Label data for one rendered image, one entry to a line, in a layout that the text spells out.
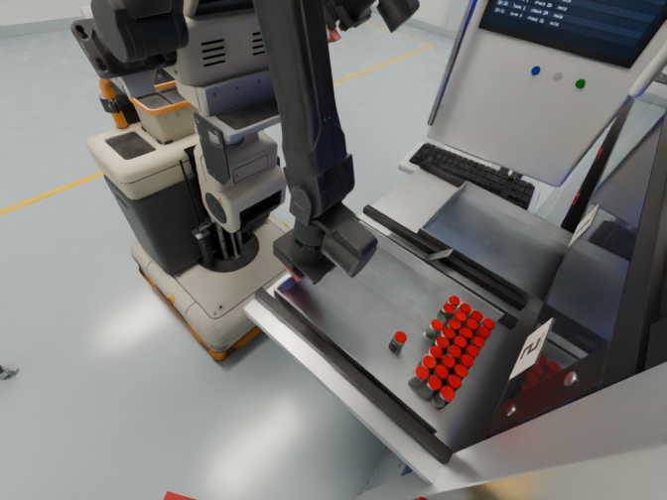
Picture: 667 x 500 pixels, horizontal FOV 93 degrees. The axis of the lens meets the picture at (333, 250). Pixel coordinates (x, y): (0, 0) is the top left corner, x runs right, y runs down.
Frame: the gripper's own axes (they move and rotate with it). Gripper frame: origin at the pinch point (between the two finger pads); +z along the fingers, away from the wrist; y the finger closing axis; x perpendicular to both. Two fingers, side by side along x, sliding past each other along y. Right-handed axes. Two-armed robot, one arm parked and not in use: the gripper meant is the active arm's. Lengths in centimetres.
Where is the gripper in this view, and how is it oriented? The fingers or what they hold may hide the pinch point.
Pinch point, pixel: (300, 278)
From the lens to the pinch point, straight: 61.5
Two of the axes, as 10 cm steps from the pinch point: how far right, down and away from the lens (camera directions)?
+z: -2.1, 5.6, 8.0
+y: 7.3, 6.3, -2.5
